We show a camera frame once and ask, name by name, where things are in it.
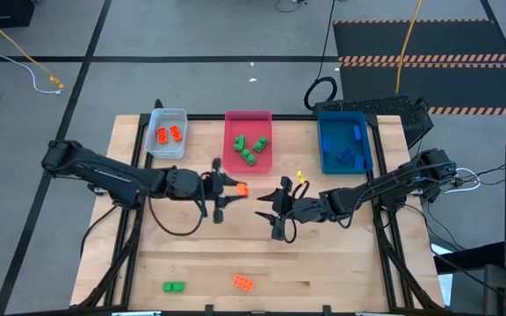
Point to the black hazard-striped floor mat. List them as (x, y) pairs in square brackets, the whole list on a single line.
[(433, 41)]

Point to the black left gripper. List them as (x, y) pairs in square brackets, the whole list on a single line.
[(211, 188)]

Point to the blue toy brick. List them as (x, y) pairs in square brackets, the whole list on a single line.
[(357, 133), (359, 162), (326, 144)]

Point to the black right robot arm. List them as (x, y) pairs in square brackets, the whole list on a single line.
[(389, 184)]

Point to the pink plastic bin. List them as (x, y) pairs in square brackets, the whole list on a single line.
[(248, 123)]

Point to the black aluminium table frame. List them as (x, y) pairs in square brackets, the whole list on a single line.
[(294, 117)]

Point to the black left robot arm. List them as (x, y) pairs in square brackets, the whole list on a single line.
[(103, 173)]

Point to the green toy brick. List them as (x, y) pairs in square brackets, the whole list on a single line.
[(173, 287), (240, 143), (260, 144), (248, 156)]

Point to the white plastic bin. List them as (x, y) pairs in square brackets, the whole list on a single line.
[(165, 151)]

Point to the orange toy brick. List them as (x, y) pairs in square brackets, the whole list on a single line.
[(175, 133), (243, 190), (243, 283), (162, 135)]

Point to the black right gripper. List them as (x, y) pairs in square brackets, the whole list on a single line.
[(305, 208)]

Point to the blue plastic bin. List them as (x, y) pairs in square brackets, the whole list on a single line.
[(338, 125)]

